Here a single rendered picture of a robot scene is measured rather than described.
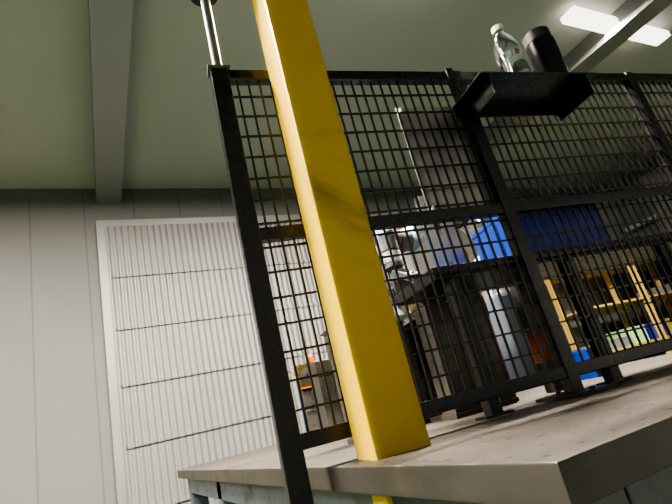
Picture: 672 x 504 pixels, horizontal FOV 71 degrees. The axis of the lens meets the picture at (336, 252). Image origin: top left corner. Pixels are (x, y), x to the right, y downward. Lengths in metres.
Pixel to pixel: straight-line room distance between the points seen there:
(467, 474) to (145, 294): 3.91
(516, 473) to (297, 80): 0.80
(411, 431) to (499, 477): 0.31
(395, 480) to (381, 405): 0.15
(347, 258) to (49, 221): 3.95
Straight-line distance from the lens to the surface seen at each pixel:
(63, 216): 4.65
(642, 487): 0.62
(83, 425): 4.17
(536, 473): 0.50
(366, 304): 0.83
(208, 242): 4.57
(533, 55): 1.46
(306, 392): 2.52
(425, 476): 0.64
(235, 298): 4.42
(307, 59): 1.07
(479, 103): 1.25
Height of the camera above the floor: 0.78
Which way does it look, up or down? 18 degrees up
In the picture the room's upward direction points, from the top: 14 degrees counter-clockwise
